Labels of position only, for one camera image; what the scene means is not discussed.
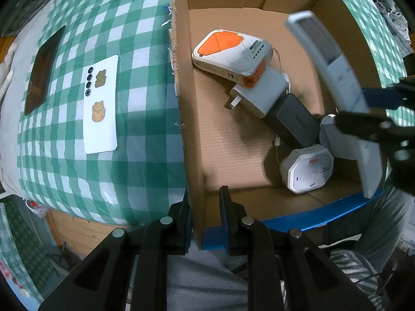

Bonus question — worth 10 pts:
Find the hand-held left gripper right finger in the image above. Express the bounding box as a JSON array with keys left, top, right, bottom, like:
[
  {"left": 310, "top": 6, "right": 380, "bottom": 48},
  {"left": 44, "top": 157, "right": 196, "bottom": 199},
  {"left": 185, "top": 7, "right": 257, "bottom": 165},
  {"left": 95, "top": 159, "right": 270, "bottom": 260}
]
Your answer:
[{"left": 219, "top": 185, "right": 390, "bottom": 311}]

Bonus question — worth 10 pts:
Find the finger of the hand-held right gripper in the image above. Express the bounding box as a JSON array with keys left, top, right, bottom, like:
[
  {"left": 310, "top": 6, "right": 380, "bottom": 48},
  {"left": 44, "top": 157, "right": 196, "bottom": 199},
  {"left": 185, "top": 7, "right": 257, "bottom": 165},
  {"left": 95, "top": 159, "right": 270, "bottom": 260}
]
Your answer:
[
  {"left": 334, "top": 112, "right": 415, "bottom": 150},
  {"left": 361, "top": 76, "right": 415, "bottom": 110}
]

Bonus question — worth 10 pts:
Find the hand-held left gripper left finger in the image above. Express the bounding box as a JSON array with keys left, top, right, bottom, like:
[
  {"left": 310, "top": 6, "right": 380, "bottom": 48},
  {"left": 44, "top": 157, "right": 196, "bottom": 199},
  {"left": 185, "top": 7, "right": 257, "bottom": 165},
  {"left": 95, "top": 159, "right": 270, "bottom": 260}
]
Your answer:
[{"left": 38, "top": 189, "right": 192, "bottom": 311}]

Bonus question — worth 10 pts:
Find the round black silver speaker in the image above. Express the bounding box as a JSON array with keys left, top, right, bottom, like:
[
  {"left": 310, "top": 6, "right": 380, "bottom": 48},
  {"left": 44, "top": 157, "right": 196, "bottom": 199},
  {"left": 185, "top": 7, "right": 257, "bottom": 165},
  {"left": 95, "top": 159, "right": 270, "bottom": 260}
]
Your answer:
[{"left": 316, "top": 113, "right": 360, "bottom": 160}]

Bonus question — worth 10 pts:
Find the black charger block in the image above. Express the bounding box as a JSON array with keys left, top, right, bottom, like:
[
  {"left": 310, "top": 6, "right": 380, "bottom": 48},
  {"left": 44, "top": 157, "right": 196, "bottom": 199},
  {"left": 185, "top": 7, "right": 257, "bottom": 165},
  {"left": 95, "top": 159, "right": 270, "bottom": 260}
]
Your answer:
[{"left": 263, "top": 93, "right": 321, "bottom": 150}]

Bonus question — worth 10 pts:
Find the white remote control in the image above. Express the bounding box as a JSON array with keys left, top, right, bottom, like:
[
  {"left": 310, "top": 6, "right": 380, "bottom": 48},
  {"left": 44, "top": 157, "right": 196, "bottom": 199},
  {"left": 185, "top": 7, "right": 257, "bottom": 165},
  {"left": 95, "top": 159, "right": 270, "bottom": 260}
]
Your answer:
[{"left": 285, "top": 11, "right": 384, "bottom": 199}]

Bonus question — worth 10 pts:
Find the white octagonal charger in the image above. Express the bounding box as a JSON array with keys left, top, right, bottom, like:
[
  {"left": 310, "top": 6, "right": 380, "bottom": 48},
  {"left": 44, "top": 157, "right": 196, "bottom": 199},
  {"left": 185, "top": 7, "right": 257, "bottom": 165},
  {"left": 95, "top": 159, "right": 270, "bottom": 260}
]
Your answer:
[{"left": 279, "top": 145, "right": 334, "bottom": 195}]

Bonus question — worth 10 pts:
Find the blue-rimmed cardboard box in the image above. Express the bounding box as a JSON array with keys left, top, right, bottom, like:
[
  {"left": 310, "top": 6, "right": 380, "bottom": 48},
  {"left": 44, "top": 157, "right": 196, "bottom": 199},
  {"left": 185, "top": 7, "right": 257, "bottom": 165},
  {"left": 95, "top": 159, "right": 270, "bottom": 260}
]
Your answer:
[{"left": 169, "top": 0, "right": 407, "bottom": 250}]

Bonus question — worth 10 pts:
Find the white cable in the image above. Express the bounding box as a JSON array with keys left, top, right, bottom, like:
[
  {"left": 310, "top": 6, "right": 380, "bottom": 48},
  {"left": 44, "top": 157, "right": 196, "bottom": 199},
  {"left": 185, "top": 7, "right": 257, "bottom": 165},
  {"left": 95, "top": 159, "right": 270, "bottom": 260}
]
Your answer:
[{"left": 273, "top": 134, "right": 283, "bottom": 169}]

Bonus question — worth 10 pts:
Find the white power adapter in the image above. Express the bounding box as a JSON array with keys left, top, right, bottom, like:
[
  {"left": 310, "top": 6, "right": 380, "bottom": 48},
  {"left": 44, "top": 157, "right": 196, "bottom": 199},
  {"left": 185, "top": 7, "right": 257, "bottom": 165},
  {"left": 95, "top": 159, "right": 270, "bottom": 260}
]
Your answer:
[{"left": 225, "top": 65, "right": 290, "bottom": 119}]

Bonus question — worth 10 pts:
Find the orange white power bank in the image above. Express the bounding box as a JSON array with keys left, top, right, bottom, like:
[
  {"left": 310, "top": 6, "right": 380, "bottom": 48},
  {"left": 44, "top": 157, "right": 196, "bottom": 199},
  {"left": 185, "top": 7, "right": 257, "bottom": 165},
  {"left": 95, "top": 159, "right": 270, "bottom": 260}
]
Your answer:
[{"left": 192, "top": 29, "right": 276, "bottom": 88}]

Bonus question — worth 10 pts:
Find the person's left leg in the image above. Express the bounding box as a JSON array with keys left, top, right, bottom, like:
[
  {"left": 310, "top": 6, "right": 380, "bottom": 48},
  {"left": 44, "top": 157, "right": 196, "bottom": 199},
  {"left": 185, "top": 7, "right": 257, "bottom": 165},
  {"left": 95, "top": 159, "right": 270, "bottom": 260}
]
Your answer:
[{"left": 165, "top": 243, "right": 250, "bottom": 311}]

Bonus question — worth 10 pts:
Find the person's leg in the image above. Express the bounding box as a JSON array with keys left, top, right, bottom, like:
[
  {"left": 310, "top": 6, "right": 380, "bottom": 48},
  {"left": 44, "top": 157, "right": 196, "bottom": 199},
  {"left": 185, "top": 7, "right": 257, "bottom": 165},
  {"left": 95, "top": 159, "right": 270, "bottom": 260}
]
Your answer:
[
  {"left": 324, "top": 181, "right": 414, "bottom": 266},
  {"left": 165, "top": 243, "right": 250, "bottom": 311}
]

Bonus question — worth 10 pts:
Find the person's right leg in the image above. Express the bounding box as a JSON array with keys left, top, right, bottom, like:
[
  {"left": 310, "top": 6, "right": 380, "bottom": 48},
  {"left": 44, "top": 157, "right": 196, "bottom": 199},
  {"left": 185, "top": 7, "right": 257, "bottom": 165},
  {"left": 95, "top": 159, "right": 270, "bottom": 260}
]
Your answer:
[{"left": 324, "top": 181, "right": 414, "bottom": 266}]

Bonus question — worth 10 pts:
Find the pile of pale laundry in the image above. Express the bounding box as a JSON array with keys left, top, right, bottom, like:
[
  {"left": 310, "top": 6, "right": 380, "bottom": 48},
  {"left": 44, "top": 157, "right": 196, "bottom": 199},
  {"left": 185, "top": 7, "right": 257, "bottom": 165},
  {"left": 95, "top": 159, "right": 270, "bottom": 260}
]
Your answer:
[{"left": 374, "top": 0, "right": 412, "bottom": 51}]

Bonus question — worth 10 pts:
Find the striped fleece garment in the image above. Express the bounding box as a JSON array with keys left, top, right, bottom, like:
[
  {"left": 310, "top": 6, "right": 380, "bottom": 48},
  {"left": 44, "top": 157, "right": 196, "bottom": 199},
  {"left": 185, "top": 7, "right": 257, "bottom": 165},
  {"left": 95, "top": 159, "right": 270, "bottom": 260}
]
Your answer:
[{"left": 279, "top": 249, "right": 393, "bottom": 311}]

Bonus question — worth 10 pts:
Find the white phone with stickers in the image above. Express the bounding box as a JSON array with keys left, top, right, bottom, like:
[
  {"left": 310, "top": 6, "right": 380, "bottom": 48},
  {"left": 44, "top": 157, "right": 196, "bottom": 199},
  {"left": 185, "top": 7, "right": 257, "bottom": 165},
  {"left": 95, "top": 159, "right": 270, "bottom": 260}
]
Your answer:
[{"left": 82, "top": 54, "right": 119, "bottom": 155}]

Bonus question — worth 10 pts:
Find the plastic bag with bottles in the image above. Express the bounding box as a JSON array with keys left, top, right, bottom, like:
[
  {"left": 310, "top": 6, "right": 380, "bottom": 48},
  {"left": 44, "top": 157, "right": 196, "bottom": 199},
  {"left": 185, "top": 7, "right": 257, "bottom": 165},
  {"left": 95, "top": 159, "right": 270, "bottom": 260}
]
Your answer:
[{"left": 25, "top": 199, "right": 49, "bottom": 217}]

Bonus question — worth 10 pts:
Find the green patterned cloth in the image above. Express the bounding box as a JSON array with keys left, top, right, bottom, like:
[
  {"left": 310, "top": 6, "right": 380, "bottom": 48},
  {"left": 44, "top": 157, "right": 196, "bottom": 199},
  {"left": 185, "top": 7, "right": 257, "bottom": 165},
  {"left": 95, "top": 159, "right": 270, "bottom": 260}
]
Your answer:
[{"left": 0, "top": 197, "right": 56, "bottom": 302}]

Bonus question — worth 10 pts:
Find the green checked tablecloth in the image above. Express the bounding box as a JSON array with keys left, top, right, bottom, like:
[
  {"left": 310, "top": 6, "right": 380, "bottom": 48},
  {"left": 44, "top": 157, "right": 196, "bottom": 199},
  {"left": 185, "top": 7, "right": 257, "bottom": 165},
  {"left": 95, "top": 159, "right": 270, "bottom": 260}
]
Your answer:
[{"left": 16, "top": 0, "right": 409, "bottom": 227}]

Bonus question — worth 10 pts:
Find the bed with grey sheet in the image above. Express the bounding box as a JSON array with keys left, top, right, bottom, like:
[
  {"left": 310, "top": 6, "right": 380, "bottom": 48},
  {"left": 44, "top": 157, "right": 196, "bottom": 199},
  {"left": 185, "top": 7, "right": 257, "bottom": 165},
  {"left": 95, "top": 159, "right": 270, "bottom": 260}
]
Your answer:
[{"left": 0, "top": 0, "right": 65, "bottom": 185}]

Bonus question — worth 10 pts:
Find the black tablet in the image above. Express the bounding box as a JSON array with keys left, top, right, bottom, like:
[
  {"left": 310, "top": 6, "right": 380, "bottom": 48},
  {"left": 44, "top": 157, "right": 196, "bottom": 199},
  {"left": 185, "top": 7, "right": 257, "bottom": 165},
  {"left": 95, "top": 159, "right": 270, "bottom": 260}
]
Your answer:
[{"left": 24, "top": 25, "right": 67, "bottom": 115}]

